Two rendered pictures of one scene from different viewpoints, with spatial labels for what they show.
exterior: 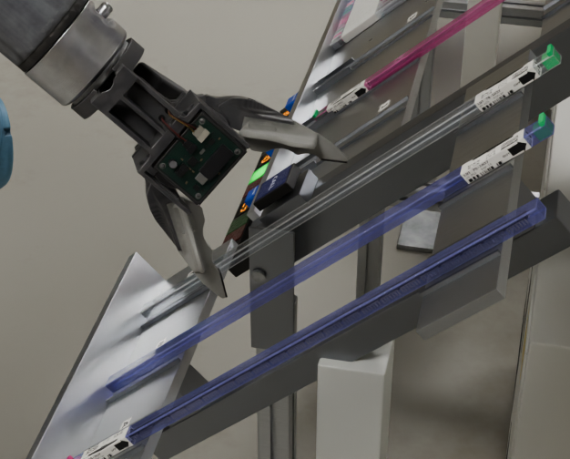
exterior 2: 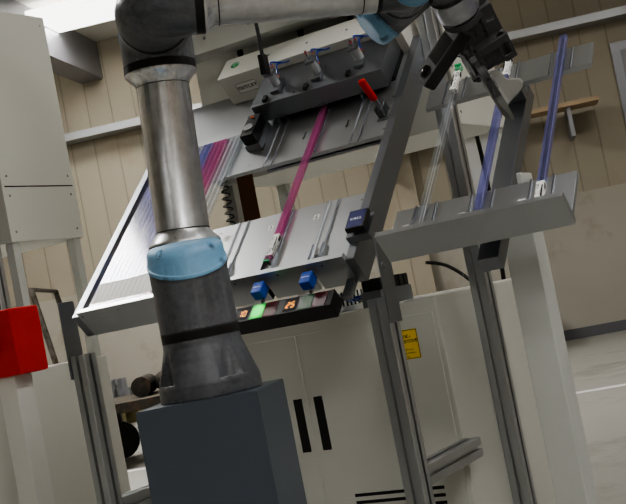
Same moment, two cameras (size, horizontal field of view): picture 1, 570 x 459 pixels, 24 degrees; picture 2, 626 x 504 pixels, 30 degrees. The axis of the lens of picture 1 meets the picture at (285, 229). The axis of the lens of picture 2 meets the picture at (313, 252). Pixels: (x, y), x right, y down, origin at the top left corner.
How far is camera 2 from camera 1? 2.41 m
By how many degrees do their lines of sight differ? 78
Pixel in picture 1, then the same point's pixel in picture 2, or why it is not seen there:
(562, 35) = (396, 117)
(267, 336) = (393, 311)
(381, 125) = (337, 209)
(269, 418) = (405, 381)
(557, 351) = (441, 298)
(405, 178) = (384, 204)
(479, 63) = (41, 469)
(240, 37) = not seen: outside the picture
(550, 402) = (449, 334)
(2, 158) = not seen: hidden behind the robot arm
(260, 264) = (381, 257)
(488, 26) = (38, 437)
